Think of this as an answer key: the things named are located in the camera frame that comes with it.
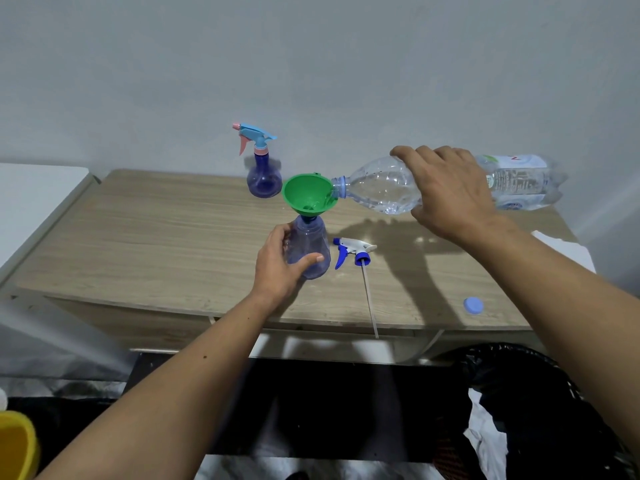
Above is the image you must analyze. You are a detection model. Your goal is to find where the blue spray bottle body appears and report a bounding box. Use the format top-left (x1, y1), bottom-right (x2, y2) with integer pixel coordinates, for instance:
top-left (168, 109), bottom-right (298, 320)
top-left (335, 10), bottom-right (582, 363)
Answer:
top-left (285, 214), bottom-right (332, 281)

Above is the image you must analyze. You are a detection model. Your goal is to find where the white side table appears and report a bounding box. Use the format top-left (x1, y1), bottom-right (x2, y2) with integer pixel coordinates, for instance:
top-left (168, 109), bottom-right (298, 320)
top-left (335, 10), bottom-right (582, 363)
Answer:
top-left (0, 163), bottom-right (99, 285)

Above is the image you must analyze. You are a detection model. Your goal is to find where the white blue trigger sprayer head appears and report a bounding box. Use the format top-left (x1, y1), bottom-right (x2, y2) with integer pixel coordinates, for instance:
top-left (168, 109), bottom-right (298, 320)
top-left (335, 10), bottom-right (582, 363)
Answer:
top-left (333, 237), bottom-right (380, 341)

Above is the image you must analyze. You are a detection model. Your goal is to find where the stack of white paper sheets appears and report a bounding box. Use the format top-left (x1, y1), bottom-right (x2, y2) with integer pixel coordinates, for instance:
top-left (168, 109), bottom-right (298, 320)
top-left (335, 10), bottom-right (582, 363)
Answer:
top-left (531, 229), bottom-right (597, 274)

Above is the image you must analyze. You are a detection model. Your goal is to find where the person's right hand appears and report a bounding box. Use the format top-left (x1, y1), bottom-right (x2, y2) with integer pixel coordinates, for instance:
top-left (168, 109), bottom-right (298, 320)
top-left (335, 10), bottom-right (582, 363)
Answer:
top-left (389, 144), bottom-right (511, 245)

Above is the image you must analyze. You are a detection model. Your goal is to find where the person's left hand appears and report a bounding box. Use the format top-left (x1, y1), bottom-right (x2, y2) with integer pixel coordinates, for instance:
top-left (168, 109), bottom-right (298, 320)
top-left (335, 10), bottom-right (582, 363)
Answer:
top-left (249, 222), bottom-right (326, 315)

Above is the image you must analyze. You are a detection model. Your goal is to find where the black trash bin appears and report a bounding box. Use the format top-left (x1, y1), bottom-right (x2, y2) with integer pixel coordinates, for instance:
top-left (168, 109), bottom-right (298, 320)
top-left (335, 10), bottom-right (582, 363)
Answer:
top-left (432, 343), bottom-right (636, 480)

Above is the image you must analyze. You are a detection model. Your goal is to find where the person's right forearm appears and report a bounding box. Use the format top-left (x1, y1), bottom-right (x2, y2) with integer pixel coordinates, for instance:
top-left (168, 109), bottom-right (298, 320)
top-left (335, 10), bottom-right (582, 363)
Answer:
top-left (462, 222), bottom-right (640, 461)

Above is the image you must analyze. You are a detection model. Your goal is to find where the round blue spray bottle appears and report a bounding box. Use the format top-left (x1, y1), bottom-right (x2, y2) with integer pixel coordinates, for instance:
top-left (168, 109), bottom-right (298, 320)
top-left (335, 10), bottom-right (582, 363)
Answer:
top-left (231, 122), bottom-right (283, 199)

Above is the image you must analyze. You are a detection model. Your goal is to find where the person's left forearm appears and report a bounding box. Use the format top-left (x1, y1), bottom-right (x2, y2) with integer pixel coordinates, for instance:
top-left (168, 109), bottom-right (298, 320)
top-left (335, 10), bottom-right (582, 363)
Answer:
top-left (37, 294), bottom-right (281, 480)

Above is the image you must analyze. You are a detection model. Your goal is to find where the yellow plastic bucket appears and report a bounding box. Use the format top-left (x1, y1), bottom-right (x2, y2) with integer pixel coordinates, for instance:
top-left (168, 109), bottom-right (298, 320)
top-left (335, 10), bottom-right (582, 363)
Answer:
top-left (0, 410), bottom-right (41, 480)

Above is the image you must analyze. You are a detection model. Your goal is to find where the clear plastic water bottle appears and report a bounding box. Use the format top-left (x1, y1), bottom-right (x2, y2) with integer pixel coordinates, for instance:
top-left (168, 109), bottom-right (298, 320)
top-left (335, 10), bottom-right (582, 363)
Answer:
top-left (331, 153), bottom-right (569, 215)

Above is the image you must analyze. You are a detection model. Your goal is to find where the green plastic funnel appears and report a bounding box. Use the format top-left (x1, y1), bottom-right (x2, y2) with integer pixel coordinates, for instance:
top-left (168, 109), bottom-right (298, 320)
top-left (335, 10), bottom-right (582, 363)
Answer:
top-left (282, 172), bottom-right (337, 219)

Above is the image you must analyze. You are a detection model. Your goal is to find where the crumpled white paper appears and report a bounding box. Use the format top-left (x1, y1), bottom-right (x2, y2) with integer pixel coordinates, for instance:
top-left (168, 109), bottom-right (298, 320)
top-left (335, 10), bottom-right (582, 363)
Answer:
top-left (463, 387), bottom-right (509, 480)

